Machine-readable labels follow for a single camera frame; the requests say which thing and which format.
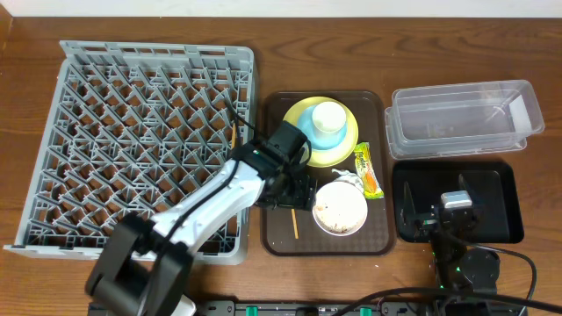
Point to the black plastic tray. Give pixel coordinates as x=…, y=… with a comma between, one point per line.
x=492, y=182

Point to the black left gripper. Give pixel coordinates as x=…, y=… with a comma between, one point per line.
x=293, y=198

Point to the wooden chopstick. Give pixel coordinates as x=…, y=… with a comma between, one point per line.
x=295, y=224
x=234, y=140

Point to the yellow-green plate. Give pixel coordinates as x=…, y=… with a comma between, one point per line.
x=331, y=157

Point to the white bowl with food residue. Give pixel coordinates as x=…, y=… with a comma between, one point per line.
x=340, y=209

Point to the white cup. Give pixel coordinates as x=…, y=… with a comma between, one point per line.
x=328, y=117

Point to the black base rail with buttons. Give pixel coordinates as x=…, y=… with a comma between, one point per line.
x=386, y=308

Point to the white tissue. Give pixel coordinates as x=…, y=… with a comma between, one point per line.
x=346, y=176

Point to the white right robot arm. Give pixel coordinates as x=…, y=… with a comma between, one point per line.
x=458, y=265

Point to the yellow green snack wrapper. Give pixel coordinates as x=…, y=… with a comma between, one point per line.
x=365, y=170

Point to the brown serving tray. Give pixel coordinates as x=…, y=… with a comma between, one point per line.
x=377, y=236

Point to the grey plastic dish rack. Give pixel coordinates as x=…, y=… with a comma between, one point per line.
x=132, y=127

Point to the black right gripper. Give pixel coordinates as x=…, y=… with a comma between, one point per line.
x=435, y=220

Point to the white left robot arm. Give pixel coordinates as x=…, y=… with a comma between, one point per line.
x=146, y=263

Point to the light blue saucer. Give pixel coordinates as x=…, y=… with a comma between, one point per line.
x=305, y=124

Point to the clear plastic container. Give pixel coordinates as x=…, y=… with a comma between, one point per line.
x=462, y=119

